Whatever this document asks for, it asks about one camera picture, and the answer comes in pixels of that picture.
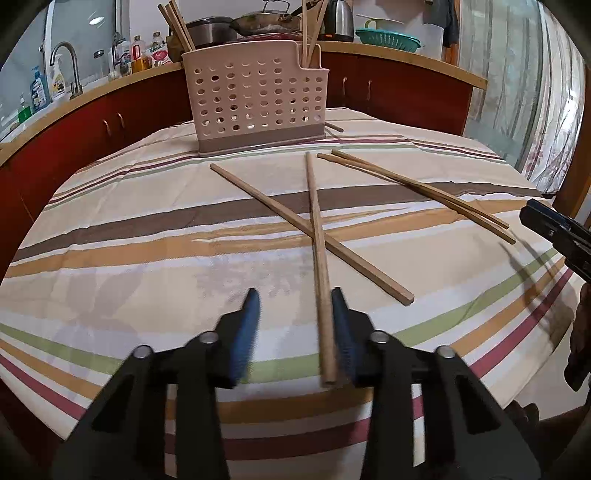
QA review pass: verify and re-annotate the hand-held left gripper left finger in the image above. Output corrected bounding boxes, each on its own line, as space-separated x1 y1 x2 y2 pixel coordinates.
51 288 262 480

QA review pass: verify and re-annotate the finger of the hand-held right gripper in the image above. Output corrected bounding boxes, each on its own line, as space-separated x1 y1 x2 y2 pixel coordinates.
518 208 591 283
526 198 591 245

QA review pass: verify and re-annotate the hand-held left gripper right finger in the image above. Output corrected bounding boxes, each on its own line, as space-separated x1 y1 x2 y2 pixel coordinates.
331 287 543 480

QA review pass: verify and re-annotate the pink perforated utensil holder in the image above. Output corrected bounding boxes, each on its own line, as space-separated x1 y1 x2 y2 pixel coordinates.
181 40 329 155

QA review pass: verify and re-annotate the frosted glass door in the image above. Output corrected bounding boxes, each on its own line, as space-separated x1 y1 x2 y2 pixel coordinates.
455 0 587 185

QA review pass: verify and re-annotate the striped tablecloth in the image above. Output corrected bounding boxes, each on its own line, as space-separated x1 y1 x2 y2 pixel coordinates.
0 108 583 480

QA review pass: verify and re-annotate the white plastic container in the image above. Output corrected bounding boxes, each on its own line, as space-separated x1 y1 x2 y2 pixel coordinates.
422 23 445 61

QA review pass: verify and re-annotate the dark hanging cloth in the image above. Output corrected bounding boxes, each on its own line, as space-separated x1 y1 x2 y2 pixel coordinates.
425 0 460 47

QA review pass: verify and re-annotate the wooden kitchen countertop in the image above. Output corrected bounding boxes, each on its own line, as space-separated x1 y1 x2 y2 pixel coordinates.
0 39 488 160

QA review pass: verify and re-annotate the teal plastic colander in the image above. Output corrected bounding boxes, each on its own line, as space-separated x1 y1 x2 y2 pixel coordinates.
355 28 423 51

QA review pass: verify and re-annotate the white mug with green rim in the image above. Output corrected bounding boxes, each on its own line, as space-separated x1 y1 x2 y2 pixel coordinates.
355 14 392 32

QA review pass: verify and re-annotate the steel electric kettle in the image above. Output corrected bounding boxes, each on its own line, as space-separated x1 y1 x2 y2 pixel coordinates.
318 0 355 41

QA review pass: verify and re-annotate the orange bottle with red label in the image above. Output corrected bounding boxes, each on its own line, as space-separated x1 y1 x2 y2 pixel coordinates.
131 36 147 73

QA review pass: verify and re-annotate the red induction cooker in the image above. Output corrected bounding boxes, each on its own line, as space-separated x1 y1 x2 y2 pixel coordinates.
249 31 319 42

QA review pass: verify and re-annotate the white spray bottle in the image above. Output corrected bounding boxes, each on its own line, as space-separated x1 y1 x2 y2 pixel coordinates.
48 55 66 102

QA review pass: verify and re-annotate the steel wok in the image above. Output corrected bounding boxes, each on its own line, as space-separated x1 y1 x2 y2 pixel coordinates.
231 0 302 35

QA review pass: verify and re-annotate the steel gooseneck faucet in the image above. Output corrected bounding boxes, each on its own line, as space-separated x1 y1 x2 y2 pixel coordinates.
50 41 84 100

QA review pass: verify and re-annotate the blue detergent bottle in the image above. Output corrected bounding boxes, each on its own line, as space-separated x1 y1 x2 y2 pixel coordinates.
30 66 51 112

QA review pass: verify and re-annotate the sliding kitchen window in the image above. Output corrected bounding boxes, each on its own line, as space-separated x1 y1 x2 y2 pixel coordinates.
0 0 130 139

